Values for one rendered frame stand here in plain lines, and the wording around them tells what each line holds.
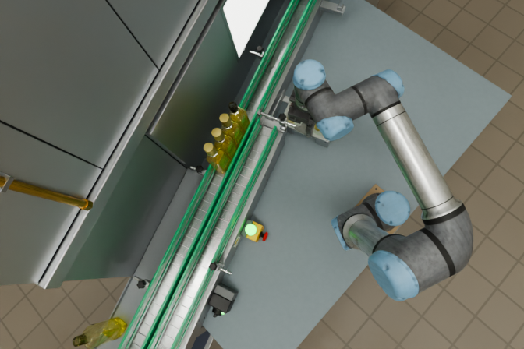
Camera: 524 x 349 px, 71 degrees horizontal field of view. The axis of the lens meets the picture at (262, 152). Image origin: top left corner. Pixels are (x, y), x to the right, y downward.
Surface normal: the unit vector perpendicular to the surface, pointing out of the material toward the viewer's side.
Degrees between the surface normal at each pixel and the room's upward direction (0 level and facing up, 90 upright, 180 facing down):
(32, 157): 90
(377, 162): 0
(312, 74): 0
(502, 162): 0
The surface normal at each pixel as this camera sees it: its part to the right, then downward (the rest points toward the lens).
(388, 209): 0.03, -0.29
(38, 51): 0.90, 0.36
